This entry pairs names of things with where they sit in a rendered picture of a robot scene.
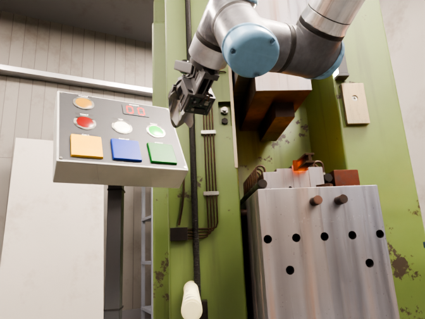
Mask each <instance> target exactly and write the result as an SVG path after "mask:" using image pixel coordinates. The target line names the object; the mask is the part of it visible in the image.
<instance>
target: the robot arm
mask: <svg viewBox="0 0 425 319"><path fill-rule="evenodd" d="M364 2H365V0H309V2H308V4H307V6H306V8H305V9H304V10H303V12H302V13H301V15H300V17H299V19H298V21H297V23H296V25H292V24H289V23H282V22H277V21H274V20H269V19H265V18H262V17H260V16H259V15H258V13H257V12H256V10H255V7H256V6H257V5H258V0H209V1H208V3H207V6H206V8H205V11H204V14H203V15H202V18H201V21H200V23H199V26H198V28H197V31H196V33H195V35H194V38H193V40H192V43H191V45H190V48H189V50H188V51H189V54H190V55H191V57H190V61H189V60H187V59H183V60H181V61H179V60H176V61H175V65H174V69H175V70H178V71H179V72H180V73H182V76H181V77H178V81H177V82H176V84H173V85H172V88H171V90H170V92H169V94H168V107H169V116H170V120H171V124H172V126H173V128H178V127H179V126H181V125H183V124H184V123H186V125H187V126H188V127H189V128H191V127H192V125H193V123H194V119H193V115H194V114H199V115H206V116H207V115H208V114H209V112H210V110H211V108H212V106H213V104H214V102H215V100H216V98H215V96H214V94H213V91H212V89H211V86H212V84H213V82H214V80H215V81H218V78H219V71H220V70H222V69H225V68H226V66H227V64H228V66H229V67H230V68H231V69H232V70H233V71H234V72H235V73H236V74H238V75H239V76H242V77H246V78H255V77H260V76H262V75H264V74H266V73H267V72H271V73H282V74H286V75H293V76H297V77H302V78H305V79H317V80H321V79H325V78H328V77H329V76H331V75H332V74H334V73H335V72H336V71H337V69H338V68H339V66H340V65H341V63H342V59H343V57H344V54H345V45H344V42H343V38H344V37H345V36H346V34H347V30H348V28H349V26H350V25H351V23H352V22H353V20H354V18H355V16H356V15H357V13H358V12H359V10H360V8H361V7H362V5H363V4H364ZM179 114H180V116H179Z"/></svg>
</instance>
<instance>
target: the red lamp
mask: <svg viewBox="0 0 425 319"><path fill-rule="evenodd" d="M77 123H78V124H79V126H81V127H86V128H88V127H92V126H93V124H94V122H93V121H92V120H91V119H90V118H87V117H84V116H82V117H79V118H77Z"/></svg>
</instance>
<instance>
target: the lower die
mask: <svg viewBox="0 0 425 319"><path fill-rule="evenodd" d="M261 179H264V180H266V182H267V183H268V184H267V187H266V188H265V189H270V188H271V189H282V188H289V187H290V186H291V187H292V188H300V187H316V185H319V184H324V177H323V168H322V167H308V170H307V171H294V170H293V165H292V166H291V167H290V168H282V169H276V170H275V171H274V172H263V173H262V174H261V175H260V176H259V178H258V179H257V181H259V180H261Z"/></svg>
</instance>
